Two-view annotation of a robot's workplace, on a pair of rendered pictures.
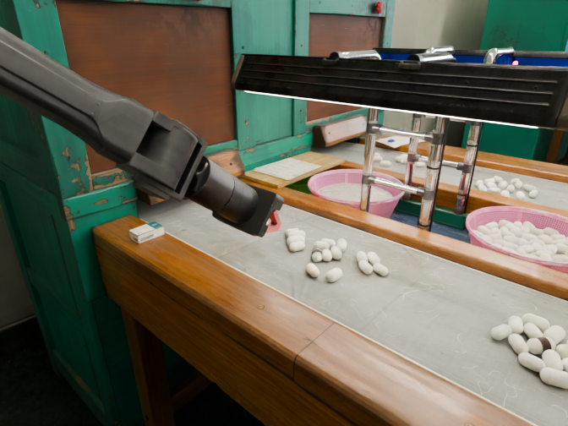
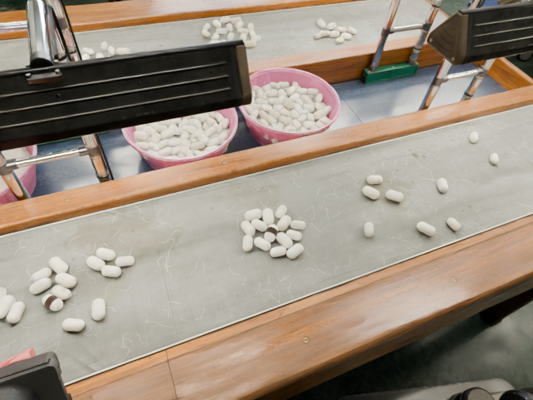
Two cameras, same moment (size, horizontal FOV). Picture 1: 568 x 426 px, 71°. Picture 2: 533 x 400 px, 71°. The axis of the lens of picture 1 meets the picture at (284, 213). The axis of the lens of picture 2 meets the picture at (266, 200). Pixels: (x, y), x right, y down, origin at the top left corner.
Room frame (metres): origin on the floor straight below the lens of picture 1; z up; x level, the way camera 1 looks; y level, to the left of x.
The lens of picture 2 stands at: (0.31, 0.02, 1.36)
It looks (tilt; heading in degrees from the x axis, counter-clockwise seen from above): 52 degrees down; 290
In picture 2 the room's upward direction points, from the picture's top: 8 degrees clockwise
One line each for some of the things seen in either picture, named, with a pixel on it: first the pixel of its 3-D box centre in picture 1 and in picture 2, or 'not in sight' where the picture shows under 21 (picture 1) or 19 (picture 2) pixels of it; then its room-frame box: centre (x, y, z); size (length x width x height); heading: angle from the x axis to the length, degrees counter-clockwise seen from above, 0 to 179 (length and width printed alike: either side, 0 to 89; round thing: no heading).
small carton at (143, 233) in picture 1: (146, 232); not in sight; (0.74, 0.28, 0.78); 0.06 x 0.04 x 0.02; 139
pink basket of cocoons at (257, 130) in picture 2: not in sight; (286, 112); (0.57, -0.74, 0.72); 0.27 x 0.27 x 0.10
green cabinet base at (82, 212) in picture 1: (232, 231); not in sight; (1.44, 0.21, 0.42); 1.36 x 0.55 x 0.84; 139
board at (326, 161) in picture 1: (295, 167); not in sight; (1.19, -0.04, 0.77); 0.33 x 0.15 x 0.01; 139
